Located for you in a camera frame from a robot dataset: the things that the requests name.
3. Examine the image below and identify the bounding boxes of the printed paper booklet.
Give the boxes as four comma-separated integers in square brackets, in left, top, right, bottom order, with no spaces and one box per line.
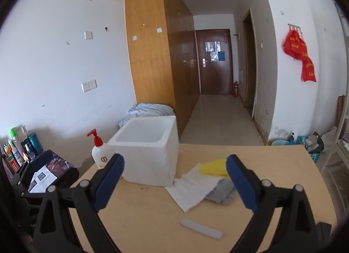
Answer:
[29,165,58,193]

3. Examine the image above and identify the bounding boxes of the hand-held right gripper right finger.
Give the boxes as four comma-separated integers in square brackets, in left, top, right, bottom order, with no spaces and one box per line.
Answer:
[226,154,318,253]

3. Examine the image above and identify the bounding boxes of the light blue bed sheet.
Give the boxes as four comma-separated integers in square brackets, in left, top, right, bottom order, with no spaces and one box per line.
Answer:
[118,103,175,128]

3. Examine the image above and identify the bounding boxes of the black plastic bag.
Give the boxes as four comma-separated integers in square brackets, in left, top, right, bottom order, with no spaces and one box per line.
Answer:
[305,132,325,164]

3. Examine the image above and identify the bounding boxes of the grey foam strip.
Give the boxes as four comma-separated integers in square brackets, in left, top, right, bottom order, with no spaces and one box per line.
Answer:
[180,217,224,240]

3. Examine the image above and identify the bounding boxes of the teal bottle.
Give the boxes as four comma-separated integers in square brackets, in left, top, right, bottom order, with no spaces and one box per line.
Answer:
[28,132,44,155]

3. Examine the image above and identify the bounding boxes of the green cap spray can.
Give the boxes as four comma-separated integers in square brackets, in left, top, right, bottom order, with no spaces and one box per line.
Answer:
[9,127,25,161]

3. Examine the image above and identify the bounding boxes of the wooden wardrobe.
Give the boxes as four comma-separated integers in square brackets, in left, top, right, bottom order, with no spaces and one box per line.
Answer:
[125,0,201,131]

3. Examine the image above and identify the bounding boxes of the brown wooden board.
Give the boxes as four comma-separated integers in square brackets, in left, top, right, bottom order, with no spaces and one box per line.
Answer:
[337,95,344,131]

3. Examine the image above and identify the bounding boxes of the dark brown door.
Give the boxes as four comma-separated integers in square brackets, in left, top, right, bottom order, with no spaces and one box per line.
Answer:
[196,29,233,95]

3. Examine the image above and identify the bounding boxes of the grey door notice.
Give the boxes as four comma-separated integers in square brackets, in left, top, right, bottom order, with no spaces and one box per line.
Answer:
[205,41,222,52]

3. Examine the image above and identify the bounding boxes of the white foam box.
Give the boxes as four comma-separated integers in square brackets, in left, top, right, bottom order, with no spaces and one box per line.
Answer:
[107,115,180,187]

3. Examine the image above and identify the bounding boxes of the red printed bag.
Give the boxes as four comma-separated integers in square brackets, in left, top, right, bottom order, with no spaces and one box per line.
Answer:
[301,54,317,82]

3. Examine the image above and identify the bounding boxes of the wooden side door frame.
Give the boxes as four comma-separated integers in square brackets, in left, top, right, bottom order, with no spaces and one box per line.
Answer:
[242,8,258,109]

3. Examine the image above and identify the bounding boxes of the red hanging bags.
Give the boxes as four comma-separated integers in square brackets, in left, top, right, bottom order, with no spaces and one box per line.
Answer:
[283,30,308,60]

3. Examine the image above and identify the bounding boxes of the white paper tissue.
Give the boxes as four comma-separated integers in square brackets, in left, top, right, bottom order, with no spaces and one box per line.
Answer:
[165,163,224,212]

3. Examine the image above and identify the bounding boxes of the double white wall socket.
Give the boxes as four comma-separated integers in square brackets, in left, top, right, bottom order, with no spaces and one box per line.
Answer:
[81,79,98,92]

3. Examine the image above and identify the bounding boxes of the yellow foam net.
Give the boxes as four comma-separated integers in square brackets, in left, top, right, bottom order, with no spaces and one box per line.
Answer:
[198,160,229,176]

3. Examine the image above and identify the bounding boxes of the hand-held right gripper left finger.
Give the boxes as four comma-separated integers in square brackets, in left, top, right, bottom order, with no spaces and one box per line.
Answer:
[33,153,125,253]

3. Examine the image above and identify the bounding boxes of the white lotion pump bottle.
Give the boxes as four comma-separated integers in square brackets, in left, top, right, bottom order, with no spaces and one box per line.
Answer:
[87,129,115,169]

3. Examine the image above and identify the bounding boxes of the grey cloth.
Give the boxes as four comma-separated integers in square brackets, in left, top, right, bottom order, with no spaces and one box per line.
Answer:
[204,178,236,205]

